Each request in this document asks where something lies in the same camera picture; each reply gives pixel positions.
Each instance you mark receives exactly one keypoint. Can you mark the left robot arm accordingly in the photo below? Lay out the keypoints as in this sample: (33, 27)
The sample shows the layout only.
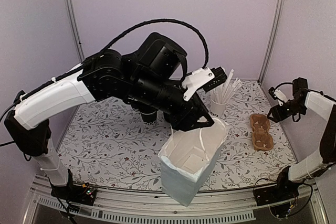
(154, 77)

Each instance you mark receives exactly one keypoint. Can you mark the left aluminium frame post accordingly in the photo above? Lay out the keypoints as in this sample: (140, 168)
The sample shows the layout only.
(74, 29)

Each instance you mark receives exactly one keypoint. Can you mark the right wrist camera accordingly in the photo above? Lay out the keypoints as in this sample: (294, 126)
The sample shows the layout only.
(278, 95)

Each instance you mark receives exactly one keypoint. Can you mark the brown cardboard cup carrier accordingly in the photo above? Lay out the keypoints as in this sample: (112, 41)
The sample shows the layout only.
(261, 138)

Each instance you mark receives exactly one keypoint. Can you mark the aluminium frame post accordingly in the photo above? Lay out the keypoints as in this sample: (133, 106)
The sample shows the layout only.
(271, 40)
(74, 29)

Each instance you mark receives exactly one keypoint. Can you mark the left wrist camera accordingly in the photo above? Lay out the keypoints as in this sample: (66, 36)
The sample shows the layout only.
(206, 79)

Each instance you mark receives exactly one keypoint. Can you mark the right aluminium frame post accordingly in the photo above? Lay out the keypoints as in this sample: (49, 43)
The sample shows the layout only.
(271, 40)

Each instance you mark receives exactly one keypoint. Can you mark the stack of black lids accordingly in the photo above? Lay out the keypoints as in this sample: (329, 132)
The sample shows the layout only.
(168, 118)

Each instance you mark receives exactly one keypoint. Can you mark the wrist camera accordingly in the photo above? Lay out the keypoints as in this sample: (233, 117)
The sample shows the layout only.
(278, 95)
(206, 79)

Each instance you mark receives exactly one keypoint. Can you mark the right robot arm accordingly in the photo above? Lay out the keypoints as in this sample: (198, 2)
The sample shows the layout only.
(296, 99)

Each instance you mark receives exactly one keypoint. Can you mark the white cup holding straws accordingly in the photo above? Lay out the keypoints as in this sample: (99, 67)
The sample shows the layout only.
(217, 108)

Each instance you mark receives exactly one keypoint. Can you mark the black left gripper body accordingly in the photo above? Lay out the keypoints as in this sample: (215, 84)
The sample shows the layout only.
(182, 121)

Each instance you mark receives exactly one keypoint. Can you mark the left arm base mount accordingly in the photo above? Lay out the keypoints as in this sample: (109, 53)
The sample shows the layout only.
(84, 194)

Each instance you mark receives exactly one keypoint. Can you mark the white paper bag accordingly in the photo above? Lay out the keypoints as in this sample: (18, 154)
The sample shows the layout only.
(188, 158)

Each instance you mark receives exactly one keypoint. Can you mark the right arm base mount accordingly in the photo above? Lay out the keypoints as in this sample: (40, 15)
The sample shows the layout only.
(273, 194)

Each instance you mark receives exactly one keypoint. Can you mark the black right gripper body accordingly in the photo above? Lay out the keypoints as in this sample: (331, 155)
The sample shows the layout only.
(293, 109)

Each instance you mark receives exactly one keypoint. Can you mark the floral tablecloth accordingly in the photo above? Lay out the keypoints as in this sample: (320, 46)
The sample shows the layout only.
(108, 144)

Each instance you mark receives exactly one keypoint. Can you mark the bundle of white wrapped straws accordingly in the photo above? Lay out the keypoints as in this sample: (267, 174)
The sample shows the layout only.
(224, 92)

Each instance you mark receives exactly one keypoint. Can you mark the front aluminium rail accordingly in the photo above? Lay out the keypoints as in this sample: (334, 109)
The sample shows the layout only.
(117, 205)

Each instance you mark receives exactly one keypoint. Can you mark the black paper coffee cup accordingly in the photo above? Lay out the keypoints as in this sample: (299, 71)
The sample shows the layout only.
(149, 118)

